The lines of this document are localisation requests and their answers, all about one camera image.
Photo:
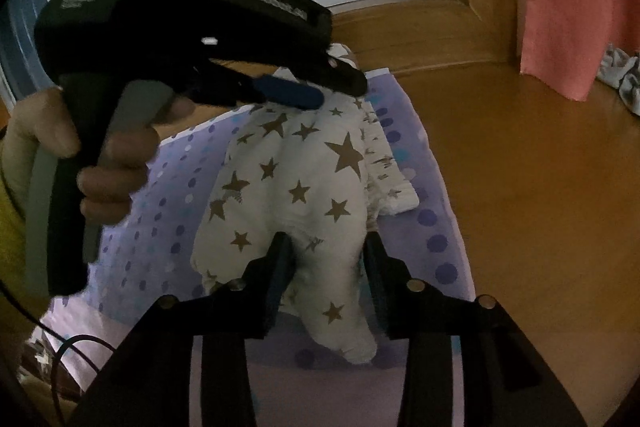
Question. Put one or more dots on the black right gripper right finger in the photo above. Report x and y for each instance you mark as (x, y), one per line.
(505, 380)

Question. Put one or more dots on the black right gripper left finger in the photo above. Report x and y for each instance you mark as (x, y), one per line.
(146, 381)

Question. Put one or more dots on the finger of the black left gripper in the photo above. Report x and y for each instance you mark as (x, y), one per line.
(271, 89)
(326, 71)

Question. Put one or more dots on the white star-patterned garment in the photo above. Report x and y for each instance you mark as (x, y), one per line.
(323, 177)

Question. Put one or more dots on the crumpled patterned clothes pile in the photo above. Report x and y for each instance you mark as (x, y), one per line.
(620, 71)

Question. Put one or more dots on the person's left hand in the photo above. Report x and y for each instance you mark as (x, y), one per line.
(42, 120)

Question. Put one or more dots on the purple dotted bed sheet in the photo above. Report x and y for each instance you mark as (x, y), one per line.
(294, 381)

